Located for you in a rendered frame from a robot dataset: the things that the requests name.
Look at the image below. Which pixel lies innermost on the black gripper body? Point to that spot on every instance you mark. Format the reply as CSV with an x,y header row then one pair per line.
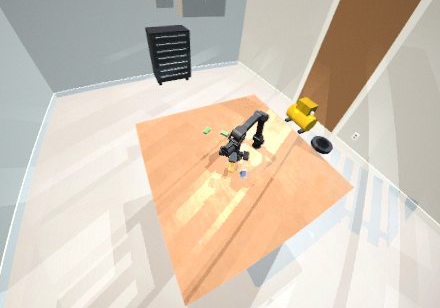
x,y
244,154

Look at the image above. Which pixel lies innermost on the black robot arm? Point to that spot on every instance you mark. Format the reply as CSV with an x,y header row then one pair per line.
x,y
239,133

